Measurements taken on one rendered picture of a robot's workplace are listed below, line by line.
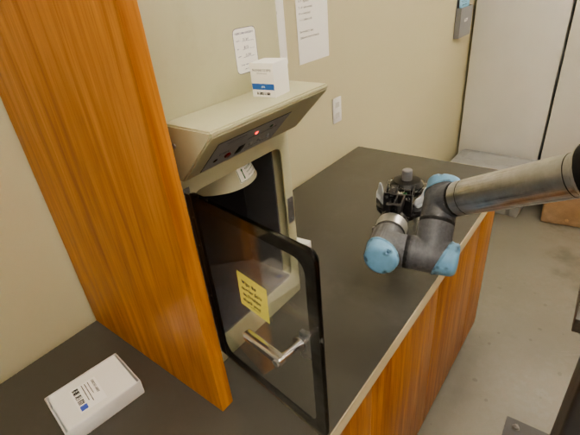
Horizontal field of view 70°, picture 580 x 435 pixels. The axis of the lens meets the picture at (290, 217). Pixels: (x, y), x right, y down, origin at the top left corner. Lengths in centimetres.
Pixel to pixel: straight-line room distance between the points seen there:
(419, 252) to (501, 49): 283
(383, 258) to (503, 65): 286
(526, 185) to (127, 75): 64
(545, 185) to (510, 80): 288
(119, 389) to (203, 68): 67
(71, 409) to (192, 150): 60
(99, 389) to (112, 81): 65
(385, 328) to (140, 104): 76
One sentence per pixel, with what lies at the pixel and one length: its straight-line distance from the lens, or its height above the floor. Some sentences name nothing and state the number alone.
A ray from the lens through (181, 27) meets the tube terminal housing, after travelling 74.
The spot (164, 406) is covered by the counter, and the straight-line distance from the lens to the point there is 99.
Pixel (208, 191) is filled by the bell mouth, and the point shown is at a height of 133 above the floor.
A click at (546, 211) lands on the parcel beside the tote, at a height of 9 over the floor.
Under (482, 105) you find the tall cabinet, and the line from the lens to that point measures 373.
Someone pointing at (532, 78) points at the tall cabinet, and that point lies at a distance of 362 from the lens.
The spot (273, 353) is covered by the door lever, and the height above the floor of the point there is 121.
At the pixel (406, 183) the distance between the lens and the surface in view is 119.
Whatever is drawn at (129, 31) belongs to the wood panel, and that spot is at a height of 166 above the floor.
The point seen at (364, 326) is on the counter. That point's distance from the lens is 107.
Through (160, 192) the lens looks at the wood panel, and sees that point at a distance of 64.
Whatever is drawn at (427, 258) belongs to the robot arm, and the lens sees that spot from 92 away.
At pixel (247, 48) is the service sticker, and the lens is 84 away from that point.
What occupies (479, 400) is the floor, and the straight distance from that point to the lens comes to 219.
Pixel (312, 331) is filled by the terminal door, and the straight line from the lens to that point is 63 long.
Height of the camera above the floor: 169
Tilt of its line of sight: 30 degrees down
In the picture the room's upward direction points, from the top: 6 degrees counter-clockwise
